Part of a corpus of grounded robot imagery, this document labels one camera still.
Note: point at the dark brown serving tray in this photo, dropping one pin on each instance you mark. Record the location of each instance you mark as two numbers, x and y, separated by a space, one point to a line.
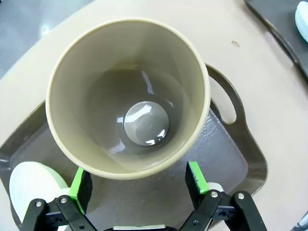
276 14
216 149

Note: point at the light green bowl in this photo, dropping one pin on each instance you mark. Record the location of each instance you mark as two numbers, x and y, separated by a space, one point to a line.
31 183

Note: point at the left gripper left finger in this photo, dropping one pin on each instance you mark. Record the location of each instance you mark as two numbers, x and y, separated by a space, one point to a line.
79 192

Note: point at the tall brown cup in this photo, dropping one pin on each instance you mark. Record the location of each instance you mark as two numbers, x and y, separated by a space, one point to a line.
96 72

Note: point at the light blue bowl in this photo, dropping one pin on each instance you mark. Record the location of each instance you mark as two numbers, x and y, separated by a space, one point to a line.
303 21

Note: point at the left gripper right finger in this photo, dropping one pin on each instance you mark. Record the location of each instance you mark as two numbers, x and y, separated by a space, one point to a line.
195 178

